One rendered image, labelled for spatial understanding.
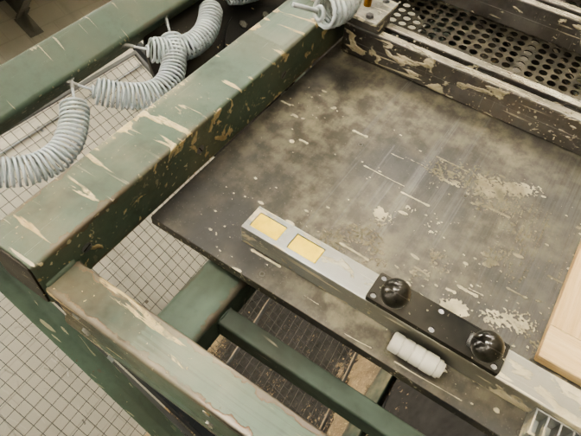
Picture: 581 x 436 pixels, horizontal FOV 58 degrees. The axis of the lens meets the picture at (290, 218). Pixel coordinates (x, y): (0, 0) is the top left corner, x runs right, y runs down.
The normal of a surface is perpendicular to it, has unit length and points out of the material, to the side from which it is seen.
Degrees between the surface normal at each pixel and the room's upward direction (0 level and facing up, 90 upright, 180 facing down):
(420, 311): 54
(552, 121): 90
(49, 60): 90
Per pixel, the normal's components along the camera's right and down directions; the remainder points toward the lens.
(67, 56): 0.54, -0.21
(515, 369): 0.06, -0.60
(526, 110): -0.55, 0.65
